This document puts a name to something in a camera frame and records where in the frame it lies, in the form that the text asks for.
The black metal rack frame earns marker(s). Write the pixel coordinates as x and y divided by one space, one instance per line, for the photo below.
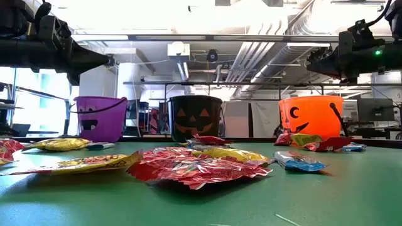
251 83

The white fabric sheet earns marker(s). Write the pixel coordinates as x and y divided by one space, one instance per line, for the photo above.
265 119

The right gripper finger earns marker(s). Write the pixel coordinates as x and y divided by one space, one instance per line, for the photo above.
329 72
329 65

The white ceiling box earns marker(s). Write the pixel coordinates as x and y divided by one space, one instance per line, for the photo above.
178 50

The orange jack-o-lantern bucket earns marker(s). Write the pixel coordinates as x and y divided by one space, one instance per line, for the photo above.
311 116

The yellow candy packet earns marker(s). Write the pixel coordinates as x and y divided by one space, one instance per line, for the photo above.
232 154
84 163
306 138
59 144
3 162

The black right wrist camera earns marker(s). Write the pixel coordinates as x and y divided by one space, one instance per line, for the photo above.
361 34

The purple monster face bucket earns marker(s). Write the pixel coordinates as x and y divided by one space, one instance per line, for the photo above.
100 122

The black ceiling-hung device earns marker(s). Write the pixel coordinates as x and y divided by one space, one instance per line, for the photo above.
320 51

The grey ceiling rail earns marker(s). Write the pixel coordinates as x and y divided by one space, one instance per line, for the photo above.
188 37

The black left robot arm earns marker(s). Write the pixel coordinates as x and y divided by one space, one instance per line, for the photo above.
19 53

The black jack-o-lantern bucket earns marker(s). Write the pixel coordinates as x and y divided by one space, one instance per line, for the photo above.
194 119

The white blue Hershey's bar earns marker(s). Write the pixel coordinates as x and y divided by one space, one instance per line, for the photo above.
204 146
100 146
353 147
298 161

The white board panel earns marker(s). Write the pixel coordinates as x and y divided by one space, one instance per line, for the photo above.
235 119

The ceiling light fixture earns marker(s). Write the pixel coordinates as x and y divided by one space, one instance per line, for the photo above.
358 2

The black ceiling camera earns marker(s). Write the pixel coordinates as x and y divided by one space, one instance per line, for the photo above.
212 56
111 60

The black computer monitor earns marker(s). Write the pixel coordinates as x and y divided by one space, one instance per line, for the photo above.
375 110

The black aluminium table frame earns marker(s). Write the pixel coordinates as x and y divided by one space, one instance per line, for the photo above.
147 138

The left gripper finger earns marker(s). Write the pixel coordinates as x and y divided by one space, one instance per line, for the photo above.
91 65
91 57

